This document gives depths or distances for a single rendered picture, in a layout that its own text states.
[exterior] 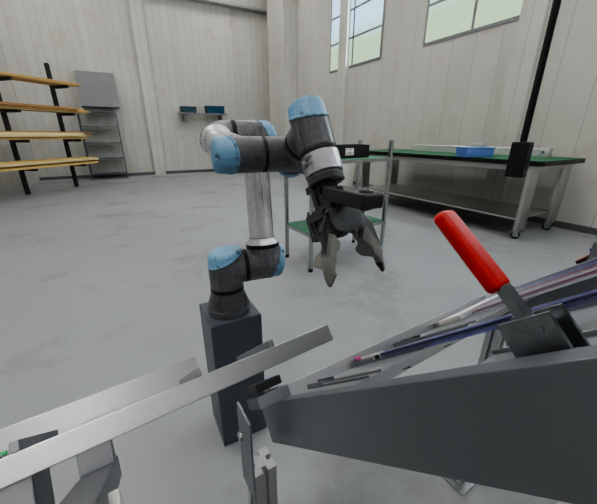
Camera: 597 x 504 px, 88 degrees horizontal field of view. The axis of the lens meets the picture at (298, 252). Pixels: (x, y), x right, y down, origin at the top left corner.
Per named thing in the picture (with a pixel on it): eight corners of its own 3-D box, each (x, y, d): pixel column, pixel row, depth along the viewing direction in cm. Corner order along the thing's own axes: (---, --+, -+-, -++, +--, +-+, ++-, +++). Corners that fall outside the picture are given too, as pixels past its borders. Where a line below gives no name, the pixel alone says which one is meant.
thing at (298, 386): (282, 436, 52) (268, 392, 54) (495, 320, 84) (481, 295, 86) (285, 437, 51) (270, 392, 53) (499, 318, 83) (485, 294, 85)
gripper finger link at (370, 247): (374, 264, 65) (347, 232, 64) (394, 259, 60) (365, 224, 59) (367, 274, 64) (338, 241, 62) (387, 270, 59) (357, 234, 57)
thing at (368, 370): (279, 420, 51) (273, 400, 52) (494, 309, 84) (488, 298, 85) (334, 421, 36) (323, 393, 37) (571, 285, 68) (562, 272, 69)
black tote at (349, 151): (318, 159, 261) (319, 145, 257) (307, 158, 275) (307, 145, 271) (368, 157, 289) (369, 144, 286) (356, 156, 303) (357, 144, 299)
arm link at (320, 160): (345, 146, 59) (310, 147, 55) (352, 169, 58) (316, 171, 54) (324, 163, 65) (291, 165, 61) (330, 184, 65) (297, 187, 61)
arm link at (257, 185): (240, 277, 117) (225, 122, 104) (278, 271, 122) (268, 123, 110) (247, 286, 106) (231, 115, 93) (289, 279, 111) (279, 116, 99)
